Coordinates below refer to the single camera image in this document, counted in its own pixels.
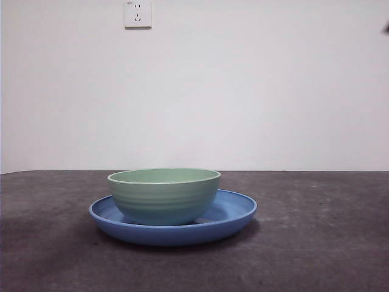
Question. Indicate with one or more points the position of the blue plate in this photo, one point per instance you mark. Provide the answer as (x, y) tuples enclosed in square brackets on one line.
[(170, 235)]

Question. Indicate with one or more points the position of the green bowl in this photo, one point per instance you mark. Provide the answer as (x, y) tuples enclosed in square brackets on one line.
[(164, 200)]

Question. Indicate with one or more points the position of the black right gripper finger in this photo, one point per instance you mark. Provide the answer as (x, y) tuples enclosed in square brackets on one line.
[(386, 29)]

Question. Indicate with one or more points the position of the white wall power outlet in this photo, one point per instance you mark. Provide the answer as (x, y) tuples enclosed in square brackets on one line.
[(138, 15)]

